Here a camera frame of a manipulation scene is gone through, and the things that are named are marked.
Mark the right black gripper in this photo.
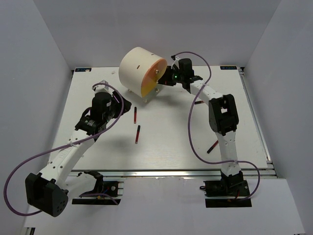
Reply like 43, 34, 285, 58
157, 66, 184, 87

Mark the orange top drawer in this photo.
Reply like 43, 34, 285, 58
143, 58, 167, 82

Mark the yellow drawer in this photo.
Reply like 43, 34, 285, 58
140, 78, 157, 98

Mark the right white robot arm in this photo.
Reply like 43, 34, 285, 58
158, 56, 243, 195

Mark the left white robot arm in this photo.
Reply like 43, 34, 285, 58
25, 89, 132, 217

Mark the red lip gloss centre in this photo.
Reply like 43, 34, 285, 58
134, 106, 137, 124

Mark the red lip gloss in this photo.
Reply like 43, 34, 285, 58
134, 106, 137, 124
207, 141, 219, 154
135, 125, 141, 144

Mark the white cylindrical drawer organizer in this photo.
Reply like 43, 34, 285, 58
118, 47, 162, 102

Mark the red lip gloss lower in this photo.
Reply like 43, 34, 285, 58
135, 125, 141, 144

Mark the blue label left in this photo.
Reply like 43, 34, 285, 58
74, 68, 91, 72

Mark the blue label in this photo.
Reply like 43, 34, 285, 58
74, 68, 91, 72
220, 66, 237, 70

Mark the blue label right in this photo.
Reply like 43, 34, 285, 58
220, 66, 237, 70

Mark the red lip gloss right front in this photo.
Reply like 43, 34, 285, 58
207, 141, 219, 154

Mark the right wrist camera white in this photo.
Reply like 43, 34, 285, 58
171, 55, 180, 70

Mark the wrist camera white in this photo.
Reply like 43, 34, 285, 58
92, 80, 112, 94
171, 55, 180, 70

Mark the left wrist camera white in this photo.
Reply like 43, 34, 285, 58
92, 80, 112, 94

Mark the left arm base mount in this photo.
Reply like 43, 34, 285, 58
71, 170, 124, 206

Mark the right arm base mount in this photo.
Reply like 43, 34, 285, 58
199, 171, 252, 208

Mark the aluminium table frame rail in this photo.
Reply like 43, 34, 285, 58
44, 66, 278, 178

